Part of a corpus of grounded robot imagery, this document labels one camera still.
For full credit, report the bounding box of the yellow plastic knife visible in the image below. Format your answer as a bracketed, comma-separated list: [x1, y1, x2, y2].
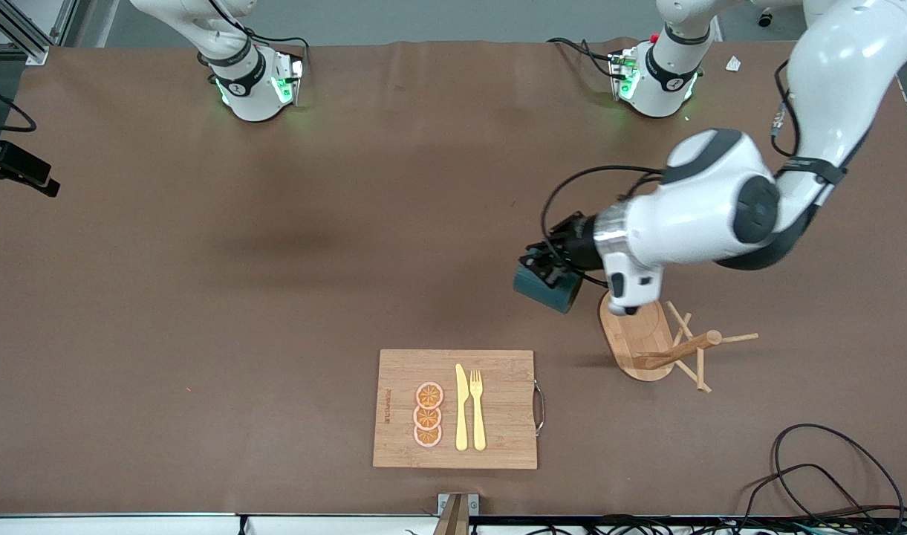
[455, 363, 470, 452]

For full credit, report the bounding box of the yellow plastic fork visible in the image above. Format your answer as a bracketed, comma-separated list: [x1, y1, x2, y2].
[469, 369, 487, 452]

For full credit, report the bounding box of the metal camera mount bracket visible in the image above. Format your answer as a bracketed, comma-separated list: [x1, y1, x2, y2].
[432, 493, 480, 535]

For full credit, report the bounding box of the black arm base cable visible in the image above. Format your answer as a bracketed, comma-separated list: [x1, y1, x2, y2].
[193, 0, 311, 75]
[547, 37, 619, 79]

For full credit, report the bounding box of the bamboo cutting board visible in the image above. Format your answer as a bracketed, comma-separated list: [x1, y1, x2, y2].
[372, 348, 547, 470]

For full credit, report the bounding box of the wooden cup rack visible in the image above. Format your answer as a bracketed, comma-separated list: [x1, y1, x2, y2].
[599, 291, 760, 395]

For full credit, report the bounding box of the dark green cup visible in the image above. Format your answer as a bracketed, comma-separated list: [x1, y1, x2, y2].
[513, 256, 584, 314]

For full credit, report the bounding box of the black left arm base cable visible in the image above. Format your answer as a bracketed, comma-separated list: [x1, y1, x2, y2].
[547, 37, 619, 79]

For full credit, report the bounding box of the black right arm base cable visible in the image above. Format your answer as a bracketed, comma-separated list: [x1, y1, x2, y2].
[193, 0, 311, 75]

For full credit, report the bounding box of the aluminium frame profile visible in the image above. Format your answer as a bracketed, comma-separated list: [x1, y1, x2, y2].
[0, 0, 79, 66]

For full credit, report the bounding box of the brown table cover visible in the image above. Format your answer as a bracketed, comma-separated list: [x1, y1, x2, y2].
[0, 37, 907, 517]

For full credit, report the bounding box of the tangled black cable bundle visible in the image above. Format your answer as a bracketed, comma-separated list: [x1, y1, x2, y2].
[468, 513, 907, 535]

